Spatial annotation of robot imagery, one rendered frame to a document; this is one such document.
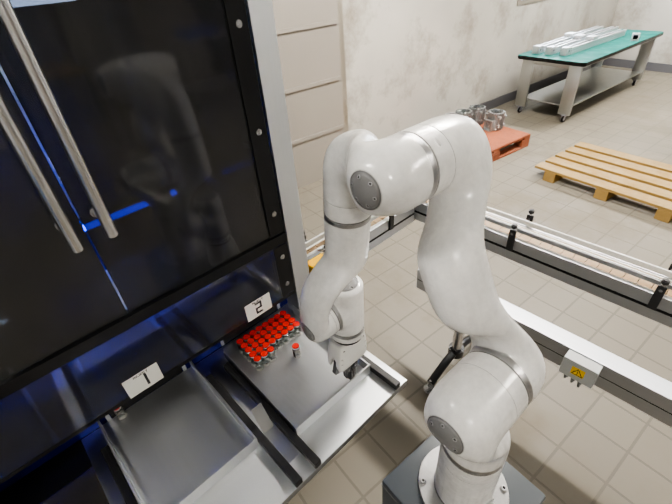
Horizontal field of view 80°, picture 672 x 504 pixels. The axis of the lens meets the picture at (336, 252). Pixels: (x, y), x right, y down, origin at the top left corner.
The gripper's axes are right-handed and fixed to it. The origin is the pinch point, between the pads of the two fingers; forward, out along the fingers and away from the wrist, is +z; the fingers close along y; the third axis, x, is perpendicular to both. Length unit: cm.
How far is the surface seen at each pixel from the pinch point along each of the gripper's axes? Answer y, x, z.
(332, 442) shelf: 15.1, 9.0, 4.3
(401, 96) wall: -311, -229, 41
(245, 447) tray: 31.1, -3.2, 0.9
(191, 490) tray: 44.6, -5.6, 4.3
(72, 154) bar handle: 34, -24, -66
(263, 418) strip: 23.7, -6.5, 1.6
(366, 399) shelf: 1.0, 7.0, 4.3
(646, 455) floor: -103, 73, 91
